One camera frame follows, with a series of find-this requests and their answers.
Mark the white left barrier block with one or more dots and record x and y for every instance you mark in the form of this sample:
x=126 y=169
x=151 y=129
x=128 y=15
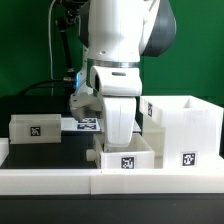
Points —
x=4 y=149

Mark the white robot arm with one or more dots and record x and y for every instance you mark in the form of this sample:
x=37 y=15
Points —
x=117 y=33

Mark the white drawer box two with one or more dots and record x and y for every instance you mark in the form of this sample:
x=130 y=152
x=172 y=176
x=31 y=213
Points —
x=35 y=129

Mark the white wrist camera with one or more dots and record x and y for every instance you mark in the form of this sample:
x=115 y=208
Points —
x=80 y=103

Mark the white marker sheet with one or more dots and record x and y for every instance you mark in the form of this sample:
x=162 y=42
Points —
x=85 y=125

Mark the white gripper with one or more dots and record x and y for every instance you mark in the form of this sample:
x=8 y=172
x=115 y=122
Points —
x=117 y=89

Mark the white drawer box one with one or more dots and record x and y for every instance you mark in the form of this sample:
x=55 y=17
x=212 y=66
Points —
x=137 y=155

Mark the white front barrier rail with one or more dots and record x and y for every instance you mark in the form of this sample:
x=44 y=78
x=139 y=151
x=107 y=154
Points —
x=106 y=181

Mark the white drawer cabinet frame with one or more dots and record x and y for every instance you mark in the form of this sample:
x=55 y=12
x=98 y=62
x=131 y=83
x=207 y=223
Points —
x=192 y=129

